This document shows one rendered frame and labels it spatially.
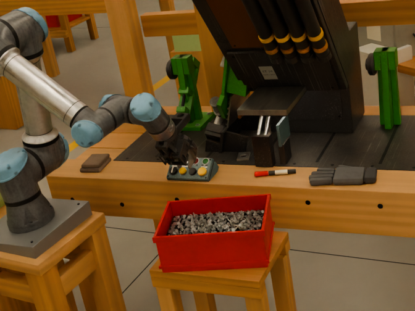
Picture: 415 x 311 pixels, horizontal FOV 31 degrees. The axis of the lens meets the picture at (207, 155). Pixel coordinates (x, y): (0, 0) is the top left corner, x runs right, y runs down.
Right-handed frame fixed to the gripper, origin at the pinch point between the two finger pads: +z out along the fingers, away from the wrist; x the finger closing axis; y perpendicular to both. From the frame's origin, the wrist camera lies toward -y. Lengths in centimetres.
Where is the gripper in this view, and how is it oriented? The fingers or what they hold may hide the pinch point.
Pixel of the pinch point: (192, 158)
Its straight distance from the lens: 229.9
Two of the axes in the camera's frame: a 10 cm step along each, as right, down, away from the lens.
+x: 9.0, 0.3, -4.3
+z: 3.6, 4.9, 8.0
